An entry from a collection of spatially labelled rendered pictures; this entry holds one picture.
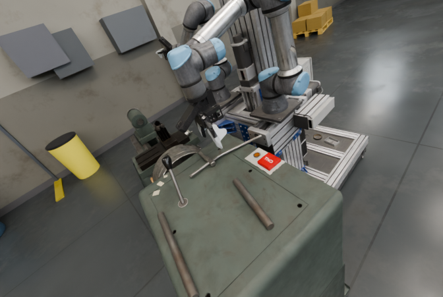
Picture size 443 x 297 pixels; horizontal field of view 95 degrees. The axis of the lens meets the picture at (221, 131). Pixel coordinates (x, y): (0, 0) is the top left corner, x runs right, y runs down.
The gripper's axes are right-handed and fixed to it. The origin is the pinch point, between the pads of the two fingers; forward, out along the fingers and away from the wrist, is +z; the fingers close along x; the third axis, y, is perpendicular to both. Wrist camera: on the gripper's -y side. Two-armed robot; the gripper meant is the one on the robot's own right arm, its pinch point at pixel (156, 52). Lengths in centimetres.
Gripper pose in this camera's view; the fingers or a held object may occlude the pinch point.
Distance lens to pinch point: 193.5
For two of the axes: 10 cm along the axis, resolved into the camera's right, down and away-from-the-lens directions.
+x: 3.8, -7.1, 6.0
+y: 3.7, 7.1, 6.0
